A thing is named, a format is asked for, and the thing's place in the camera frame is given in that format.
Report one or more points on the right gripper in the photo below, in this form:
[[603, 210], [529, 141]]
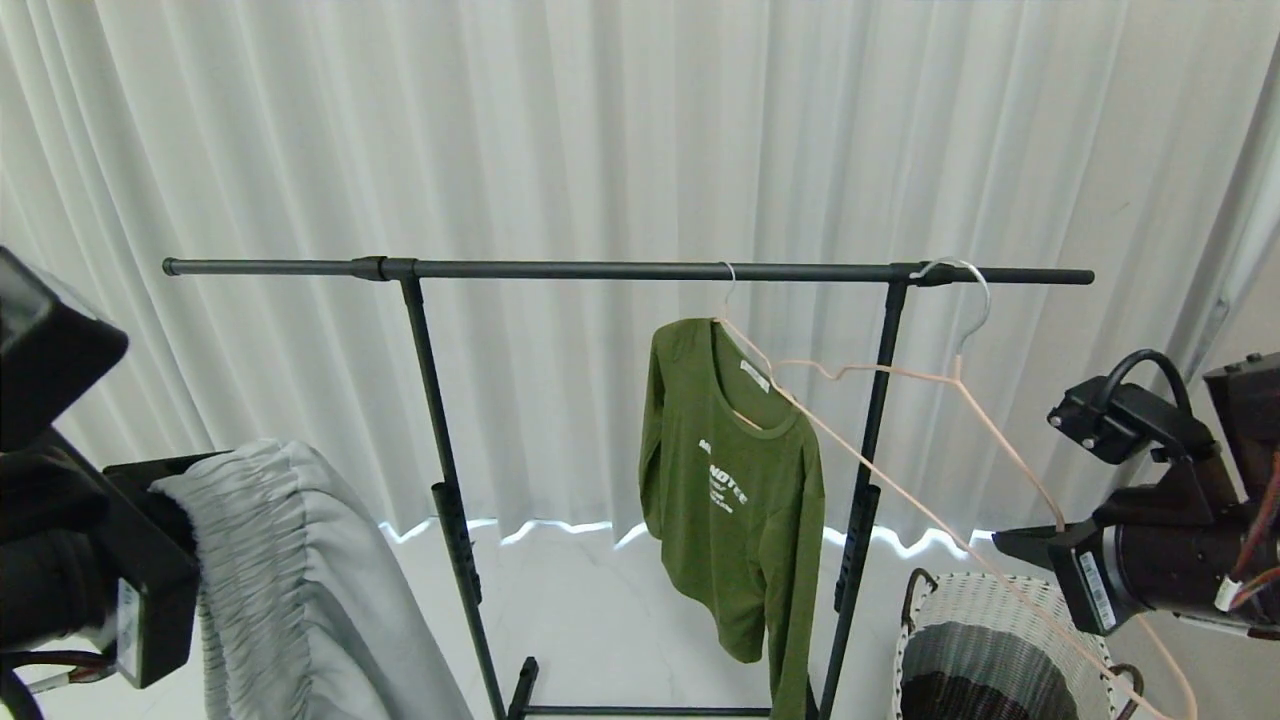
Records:
[[1170, 560]]

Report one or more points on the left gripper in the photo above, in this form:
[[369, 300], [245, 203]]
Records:
[[150, 570]]

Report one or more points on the pale grey garment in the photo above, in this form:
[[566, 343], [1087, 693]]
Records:
[[300, 600]]

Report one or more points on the pink clothes hanger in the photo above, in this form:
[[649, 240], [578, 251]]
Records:
[[728, 290], [985, 300]]

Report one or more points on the green garment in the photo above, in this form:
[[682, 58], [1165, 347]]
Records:
[[740, 560]]

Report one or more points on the white laundry basket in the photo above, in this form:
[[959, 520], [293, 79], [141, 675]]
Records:
[[1000, 605]]

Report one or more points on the black clothes rack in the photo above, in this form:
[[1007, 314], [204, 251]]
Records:
[[600, 270]]

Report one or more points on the white curtain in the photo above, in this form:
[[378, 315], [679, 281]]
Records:
[[500, 130]]

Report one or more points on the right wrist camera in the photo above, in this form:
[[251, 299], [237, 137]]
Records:
[[1130, 420]]

